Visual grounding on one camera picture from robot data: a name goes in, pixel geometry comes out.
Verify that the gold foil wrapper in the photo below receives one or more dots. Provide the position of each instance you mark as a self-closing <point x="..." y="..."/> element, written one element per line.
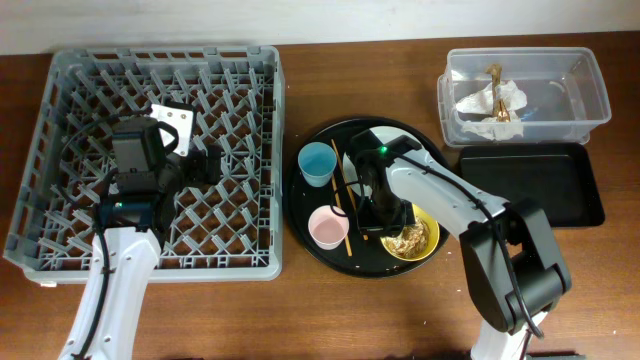
<point x="499" y="109"/>

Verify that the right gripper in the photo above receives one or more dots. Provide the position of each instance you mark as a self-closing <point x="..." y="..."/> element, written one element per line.
<point x="367" y="223"/>

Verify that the black rectangular tray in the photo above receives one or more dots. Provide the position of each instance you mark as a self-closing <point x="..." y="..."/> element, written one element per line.
<point x="557" y="176"/>

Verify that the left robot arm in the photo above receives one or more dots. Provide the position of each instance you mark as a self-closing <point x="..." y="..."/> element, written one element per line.
<point x="131" y="222"/>

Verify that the yellow bowl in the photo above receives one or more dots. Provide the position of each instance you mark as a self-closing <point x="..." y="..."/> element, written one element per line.
<point x="434" y="232"/>

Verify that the pink plastic cup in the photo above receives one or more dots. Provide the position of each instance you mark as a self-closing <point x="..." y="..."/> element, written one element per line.
<point x="324" y="228"/>

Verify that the clear plastic waste bin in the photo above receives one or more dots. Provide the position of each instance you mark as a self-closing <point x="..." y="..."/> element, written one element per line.
<point x="566" y="93"/>

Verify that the round black serving tray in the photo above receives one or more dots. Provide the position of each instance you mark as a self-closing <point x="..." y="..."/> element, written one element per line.
<point x="368" y="258"/>

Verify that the white napkin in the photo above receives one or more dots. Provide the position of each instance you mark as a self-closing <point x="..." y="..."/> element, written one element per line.
<point x="480" y="104"/>

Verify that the wooden chopstick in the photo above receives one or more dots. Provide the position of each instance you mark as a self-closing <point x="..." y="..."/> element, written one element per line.
<point x="340" y="165"/>
<point x="342" y="218"/>

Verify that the grey plastic dishwasher rack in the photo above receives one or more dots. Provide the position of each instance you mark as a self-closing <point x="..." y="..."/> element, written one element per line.
<point x="230" y="231"/>

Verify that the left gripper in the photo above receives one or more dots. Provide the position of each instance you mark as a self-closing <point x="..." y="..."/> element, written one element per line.
<point x="197" y="173"/>

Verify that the grey round plate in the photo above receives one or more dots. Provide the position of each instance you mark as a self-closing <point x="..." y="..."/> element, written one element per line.
<point x="387" y="134"/>

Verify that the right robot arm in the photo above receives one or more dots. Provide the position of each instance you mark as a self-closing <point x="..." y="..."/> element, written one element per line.
<point x="514" y="268"/>

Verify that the blue plastic cup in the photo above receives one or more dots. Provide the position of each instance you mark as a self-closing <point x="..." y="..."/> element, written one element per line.
<point x="317" y="162"/>

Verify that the food scraps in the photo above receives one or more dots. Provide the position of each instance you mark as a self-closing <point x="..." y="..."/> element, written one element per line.
<point x="411" y="243"/>

